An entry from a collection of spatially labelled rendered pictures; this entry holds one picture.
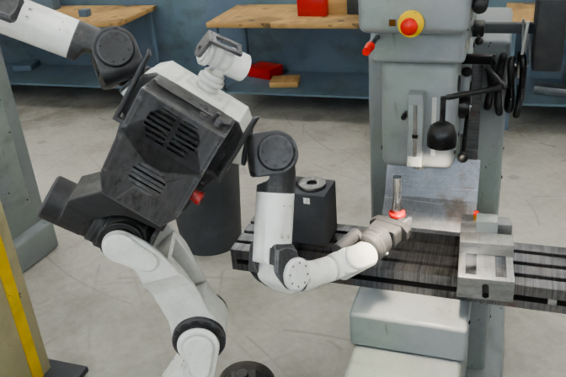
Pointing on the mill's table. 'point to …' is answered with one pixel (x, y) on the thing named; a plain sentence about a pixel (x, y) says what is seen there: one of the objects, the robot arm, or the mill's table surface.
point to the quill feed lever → (464, 124)
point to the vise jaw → (486, 243)
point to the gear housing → (422, 47)
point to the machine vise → (485, 268)
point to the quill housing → (426, 72)
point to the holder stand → (314, 210)
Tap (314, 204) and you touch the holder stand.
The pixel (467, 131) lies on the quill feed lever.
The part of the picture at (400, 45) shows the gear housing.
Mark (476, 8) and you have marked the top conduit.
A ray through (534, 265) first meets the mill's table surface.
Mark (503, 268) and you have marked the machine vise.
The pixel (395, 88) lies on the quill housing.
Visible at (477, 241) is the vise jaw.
